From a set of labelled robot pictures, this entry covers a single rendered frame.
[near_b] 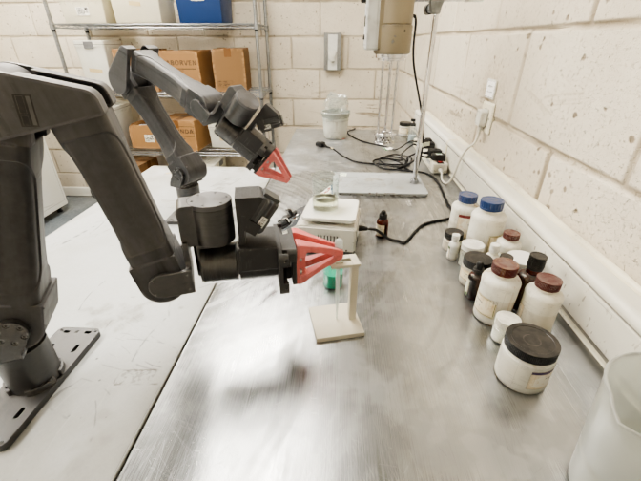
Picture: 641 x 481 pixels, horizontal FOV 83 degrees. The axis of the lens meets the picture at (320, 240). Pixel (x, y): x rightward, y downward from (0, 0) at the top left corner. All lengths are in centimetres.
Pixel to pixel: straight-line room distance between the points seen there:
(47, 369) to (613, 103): 94
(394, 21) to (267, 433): 99
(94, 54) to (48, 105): 292
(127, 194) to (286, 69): 282
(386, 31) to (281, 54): 215
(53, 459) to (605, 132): 91
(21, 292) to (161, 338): 22
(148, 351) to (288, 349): 22
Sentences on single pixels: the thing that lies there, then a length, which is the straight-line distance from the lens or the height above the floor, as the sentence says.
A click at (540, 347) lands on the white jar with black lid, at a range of 57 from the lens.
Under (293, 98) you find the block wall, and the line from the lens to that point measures 324.
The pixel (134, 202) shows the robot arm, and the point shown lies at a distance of 48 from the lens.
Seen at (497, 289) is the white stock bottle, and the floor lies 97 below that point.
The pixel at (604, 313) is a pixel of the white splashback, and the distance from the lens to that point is 69.
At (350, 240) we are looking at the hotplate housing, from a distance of 79.
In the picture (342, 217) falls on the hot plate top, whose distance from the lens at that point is 79.
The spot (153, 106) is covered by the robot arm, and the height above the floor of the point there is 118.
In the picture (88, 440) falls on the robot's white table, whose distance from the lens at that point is 57.
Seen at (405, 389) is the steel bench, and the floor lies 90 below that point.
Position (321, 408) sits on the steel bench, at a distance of 53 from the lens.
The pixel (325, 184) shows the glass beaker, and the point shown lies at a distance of 78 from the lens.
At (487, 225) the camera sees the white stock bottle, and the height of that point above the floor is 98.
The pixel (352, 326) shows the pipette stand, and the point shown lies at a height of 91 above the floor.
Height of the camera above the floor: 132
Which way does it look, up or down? 29 degrees down
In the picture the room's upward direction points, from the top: straight up
